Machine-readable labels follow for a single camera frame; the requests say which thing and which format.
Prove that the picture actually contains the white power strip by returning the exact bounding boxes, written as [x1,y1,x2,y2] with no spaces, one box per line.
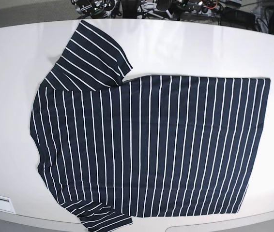
[137,3,176,15]

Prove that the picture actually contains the black equipment box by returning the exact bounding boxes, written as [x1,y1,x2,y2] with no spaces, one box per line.
[220,7,256,28]

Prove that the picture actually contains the navy white striped T-shirt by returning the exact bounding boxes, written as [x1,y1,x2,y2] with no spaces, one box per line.
[30,21,271,232]

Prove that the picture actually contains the black robot arm left side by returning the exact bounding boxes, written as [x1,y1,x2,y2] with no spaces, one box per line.
[172,0,224,15]

